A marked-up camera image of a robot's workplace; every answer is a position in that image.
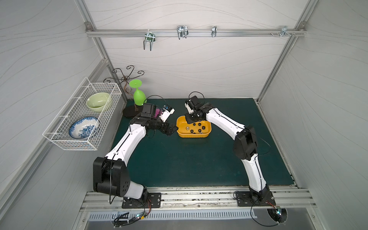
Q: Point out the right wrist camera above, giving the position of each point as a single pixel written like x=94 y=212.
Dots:
x=191 y=106

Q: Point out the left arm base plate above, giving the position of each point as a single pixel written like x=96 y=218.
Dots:
x=148 y=200

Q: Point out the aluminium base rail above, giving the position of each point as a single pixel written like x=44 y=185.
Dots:
x=198 y=197

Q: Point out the green plastic goblet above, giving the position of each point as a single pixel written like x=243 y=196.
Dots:
x=138 y=96

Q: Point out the light green bowl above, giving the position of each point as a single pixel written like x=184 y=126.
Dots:
x=99 y=102

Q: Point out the metal bracket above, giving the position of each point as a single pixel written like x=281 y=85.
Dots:
x=214 y=31

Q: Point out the metal hook middle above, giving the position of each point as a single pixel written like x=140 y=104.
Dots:
x=182 y=31

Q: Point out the metal hook left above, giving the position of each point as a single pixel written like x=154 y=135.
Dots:
x=149 y=38

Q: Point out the purple ball in bowl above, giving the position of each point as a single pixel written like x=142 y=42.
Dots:
x=157 y=112

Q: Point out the blue white patterned bowl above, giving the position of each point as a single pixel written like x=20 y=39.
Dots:
x=83 y=128

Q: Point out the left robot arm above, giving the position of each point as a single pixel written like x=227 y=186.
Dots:
x=110 y=173

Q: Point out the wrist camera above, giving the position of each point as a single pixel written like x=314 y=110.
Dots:
x=165 y=112
x=191 y=106

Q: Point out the yellow plastic storage box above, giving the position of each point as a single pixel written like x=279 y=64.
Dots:
x=183 y=133

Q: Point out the metal hook right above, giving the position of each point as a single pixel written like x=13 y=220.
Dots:
x=282 y=33

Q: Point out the white slotted cable duct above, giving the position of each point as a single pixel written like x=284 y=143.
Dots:
x=205 y=214

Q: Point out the metal hook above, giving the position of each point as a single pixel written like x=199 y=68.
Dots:
x=282 y=33
x=149 y=38
x=182 y=31

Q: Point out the white wire basket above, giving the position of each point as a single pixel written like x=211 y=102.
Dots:
x=74 y=109

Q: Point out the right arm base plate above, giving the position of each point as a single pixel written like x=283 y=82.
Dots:
x=249 y=199

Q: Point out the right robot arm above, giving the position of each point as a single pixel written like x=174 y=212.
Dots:
x=245 y=145

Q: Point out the black metal cup stand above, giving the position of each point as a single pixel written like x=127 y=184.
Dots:
x=123 y=80

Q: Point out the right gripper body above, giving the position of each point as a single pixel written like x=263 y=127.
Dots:
x=192 y=117

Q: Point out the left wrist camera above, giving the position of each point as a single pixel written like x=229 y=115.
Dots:
x=165 y=112

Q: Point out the aluminium crossbar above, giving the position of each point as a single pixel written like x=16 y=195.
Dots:
x=166 y=33

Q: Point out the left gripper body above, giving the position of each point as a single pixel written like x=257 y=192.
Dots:
x=167 y=128

